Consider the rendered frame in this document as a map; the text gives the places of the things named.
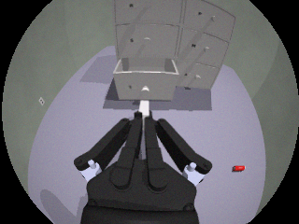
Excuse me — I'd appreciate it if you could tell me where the grey drawer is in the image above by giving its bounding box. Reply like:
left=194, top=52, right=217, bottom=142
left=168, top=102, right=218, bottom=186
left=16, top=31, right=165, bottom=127
left=113, top=57, right=178, bottom=101
left=176, top=60, right=219, bottom=89
left=116, top=22, right=178, bottom=57
left=115, top=0, right=182, bottom=23
left=178, top=26, right=228, bottom=66
left=183, top=0, right=235, bottom=41

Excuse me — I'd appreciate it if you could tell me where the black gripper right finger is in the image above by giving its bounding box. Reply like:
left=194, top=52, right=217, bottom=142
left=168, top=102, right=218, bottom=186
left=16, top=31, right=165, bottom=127
left=144, top=101, right=212, bottom=191

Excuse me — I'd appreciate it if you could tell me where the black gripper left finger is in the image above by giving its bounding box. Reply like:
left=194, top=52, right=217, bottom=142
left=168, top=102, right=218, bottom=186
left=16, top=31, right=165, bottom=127
left=74, top=101, right=145, bottom=190

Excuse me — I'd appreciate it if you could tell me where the small white chest of drawers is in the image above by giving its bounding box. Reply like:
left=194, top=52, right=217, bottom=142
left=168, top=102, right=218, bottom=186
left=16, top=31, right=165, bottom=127
left=112, top=0, right=237, bottom=90

